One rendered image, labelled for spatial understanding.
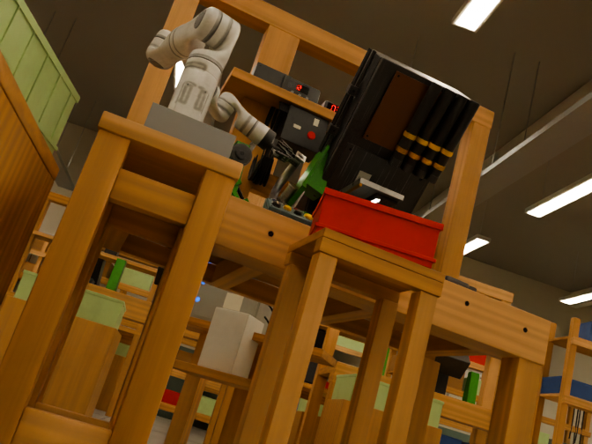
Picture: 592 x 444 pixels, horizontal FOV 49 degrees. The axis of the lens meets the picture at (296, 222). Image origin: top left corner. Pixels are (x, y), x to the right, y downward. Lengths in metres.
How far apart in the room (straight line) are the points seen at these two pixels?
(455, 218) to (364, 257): 1.35
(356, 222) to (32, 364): 0.80
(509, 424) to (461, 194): 1.12
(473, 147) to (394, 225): 1.43
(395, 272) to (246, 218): 0.48
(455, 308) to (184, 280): 0.98
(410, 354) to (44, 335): 0.82
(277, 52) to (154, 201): 1.45
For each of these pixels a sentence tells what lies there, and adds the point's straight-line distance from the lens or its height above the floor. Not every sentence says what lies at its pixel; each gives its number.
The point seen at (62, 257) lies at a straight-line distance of 1.38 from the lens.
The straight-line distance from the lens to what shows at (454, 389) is 9.74.
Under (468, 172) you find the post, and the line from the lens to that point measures 2.98.
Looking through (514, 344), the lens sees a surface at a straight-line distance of 2.20.
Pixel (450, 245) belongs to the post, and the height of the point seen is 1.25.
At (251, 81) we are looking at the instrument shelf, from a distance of 2.53.
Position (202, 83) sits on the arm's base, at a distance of 1.64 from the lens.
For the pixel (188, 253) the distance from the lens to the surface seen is 1.39.
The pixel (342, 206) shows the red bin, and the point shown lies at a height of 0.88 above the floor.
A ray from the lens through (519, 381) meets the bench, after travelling 2.21.
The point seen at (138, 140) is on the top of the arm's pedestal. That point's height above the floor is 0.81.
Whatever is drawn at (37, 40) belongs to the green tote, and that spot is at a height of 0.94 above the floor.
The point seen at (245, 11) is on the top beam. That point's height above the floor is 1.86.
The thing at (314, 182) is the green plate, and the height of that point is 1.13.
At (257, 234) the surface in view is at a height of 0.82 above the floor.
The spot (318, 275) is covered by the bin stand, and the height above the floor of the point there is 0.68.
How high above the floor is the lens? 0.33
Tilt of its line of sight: 18 degrees up
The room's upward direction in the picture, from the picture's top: 17 degrees clockwise
